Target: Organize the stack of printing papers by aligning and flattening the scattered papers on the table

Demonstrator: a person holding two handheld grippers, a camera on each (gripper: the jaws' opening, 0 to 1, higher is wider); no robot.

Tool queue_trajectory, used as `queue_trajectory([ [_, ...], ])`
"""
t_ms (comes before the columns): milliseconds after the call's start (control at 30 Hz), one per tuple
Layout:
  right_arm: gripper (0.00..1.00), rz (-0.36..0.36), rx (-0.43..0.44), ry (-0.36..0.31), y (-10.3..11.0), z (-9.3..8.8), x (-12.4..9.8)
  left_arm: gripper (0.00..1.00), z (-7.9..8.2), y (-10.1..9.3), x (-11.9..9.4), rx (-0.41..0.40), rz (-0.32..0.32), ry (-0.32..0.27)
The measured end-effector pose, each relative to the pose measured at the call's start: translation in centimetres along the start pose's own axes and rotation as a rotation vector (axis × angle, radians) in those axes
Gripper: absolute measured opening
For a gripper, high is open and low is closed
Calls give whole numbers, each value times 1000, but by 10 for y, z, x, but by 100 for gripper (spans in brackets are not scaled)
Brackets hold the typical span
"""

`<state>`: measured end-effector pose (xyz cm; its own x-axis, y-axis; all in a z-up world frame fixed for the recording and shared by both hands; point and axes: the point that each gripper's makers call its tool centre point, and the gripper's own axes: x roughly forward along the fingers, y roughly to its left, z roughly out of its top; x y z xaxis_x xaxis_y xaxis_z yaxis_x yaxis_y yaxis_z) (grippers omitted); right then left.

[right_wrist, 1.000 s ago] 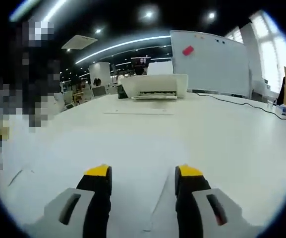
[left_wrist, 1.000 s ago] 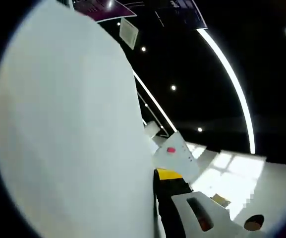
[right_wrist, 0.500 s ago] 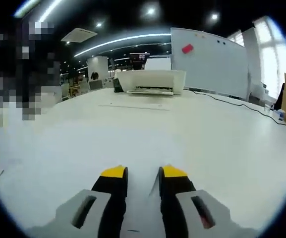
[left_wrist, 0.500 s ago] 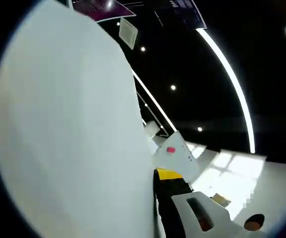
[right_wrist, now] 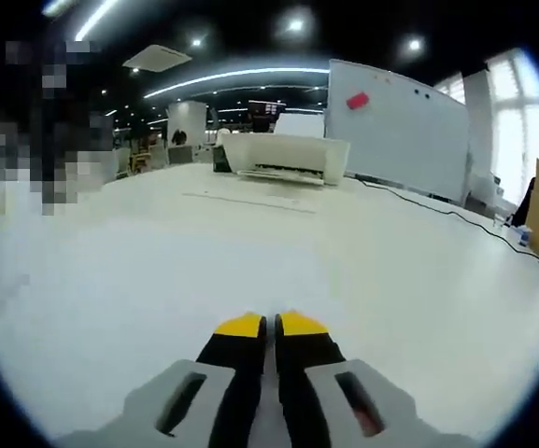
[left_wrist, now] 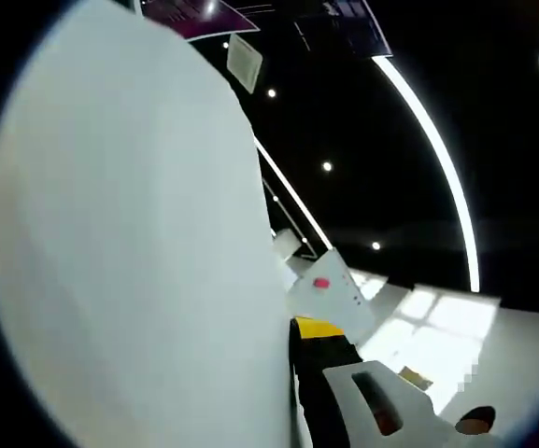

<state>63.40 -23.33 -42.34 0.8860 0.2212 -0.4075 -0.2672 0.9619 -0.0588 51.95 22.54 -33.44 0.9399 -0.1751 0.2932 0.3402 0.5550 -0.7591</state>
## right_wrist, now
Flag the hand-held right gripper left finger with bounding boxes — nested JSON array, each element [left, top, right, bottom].
[[56, 311, 268, 448]]

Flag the window with blinds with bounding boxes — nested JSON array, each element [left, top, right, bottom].
[[433, 69, 467, 106]]

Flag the curved ceiling light strip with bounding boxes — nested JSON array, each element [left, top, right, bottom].
[[143, 67, 332, 100]]

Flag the white whiteboard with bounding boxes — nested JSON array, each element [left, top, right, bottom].
[[325, 59, 471, 204]]

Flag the dark cloth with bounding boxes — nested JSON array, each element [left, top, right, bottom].
[[510, 176, 539, 228]]

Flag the red whiteboard eraser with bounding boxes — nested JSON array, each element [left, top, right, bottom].
[[346, 91, 373, 111]]

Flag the white printer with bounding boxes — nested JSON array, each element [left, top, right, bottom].
[[216, 115, 351, 188]]

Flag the large bright window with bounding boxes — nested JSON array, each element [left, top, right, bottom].
[[483, 49, 539, 207]]

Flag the black power cable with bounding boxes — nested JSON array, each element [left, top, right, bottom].
[[352, 173, 539, 259]]

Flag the wide ceiling light bar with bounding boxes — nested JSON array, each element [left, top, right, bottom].
[[43, 0, 126, 42]]

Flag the small hanging screen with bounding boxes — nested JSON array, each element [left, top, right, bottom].
[[248, 99, 287, 116]]

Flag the ceiling air conditioner unit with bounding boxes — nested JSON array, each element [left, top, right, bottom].
[[122, 44, 193, 74]]

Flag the white square pillar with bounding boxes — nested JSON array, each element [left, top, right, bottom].
[[165, 99, 207, 156]]

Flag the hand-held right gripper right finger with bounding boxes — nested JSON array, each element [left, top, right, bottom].
[[273, 308, 480, 448]]

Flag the white table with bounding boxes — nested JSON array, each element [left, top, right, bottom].
[[0, 161, 539, 448]]

